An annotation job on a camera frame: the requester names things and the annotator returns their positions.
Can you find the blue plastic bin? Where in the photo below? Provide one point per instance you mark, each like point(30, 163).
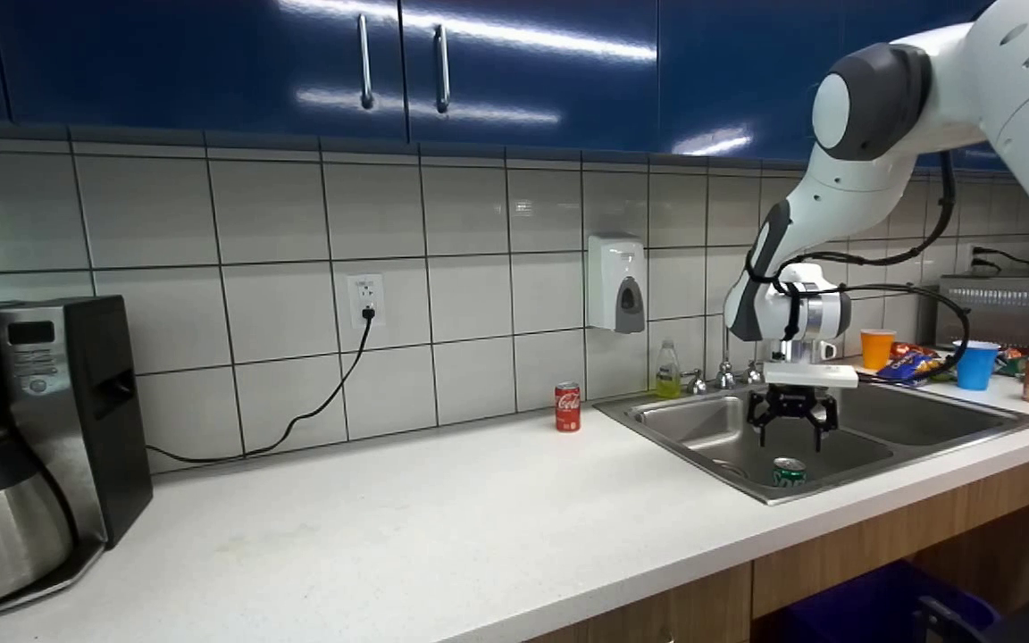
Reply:
point(884, 610)

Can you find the colourful snack packet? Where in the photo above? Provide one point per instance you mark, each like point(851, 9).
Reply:
point(911, 367)

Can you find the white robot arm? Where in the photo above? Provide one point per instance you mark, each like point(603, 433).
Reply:
point(1016, 73)

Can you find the black chair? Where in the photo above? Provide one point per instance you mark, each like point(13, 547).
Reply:
point(1016, 627)

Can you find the red soda can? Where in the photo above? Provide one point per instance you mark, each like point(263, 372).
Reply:
point(569, 410)

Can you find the orange cup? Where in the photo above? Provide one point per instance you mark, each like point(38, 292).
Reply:
point(877, 353)

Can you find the blue cup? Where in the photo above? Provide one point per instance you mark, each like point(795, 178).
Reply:
point(978, 367)

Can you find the stainless steel sink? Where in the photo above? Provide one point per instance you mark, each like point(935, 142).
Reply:
point(704, 419)

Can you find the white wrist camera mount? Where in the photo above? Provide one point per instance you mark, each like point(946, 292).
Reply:
point(814, 377)

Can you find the black coffee maker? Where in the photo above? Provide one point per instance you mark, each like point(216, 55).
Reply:
point(110, 407)

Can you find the green soda can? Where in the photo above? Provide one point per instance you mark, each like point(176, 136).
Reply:
point(787, 473)

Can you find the green dish soap bottle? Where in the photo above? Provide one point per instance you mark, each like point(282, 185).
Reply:
point(668, 382)

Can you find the white wall outlet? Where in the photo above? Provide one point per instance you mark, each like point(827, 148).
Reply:
point(362, 296)

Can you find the wooden base cabinet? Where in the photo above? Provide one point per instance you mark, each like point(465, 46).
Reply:
point(681, 610)

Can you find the steel box appliance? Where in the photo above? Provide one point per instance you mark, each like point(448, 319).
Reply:
point(1003, 311)

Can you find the blue wall cabinet door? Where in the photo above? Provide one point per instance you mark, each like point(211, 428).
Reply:
point(538, 73)
point(752, 73)
point(179, 59)

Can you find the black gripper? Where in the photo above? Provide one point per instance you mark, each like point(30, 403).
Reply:
point(798, 403)

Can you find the chrome faucet fitting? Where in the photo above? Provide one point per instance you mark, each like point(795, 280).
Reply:
point(698, 383)
point(755, 372)
point(727, 377)

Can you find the white soap dispenser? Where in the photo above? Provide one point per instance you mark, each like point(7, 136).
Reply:
point(612, 280)

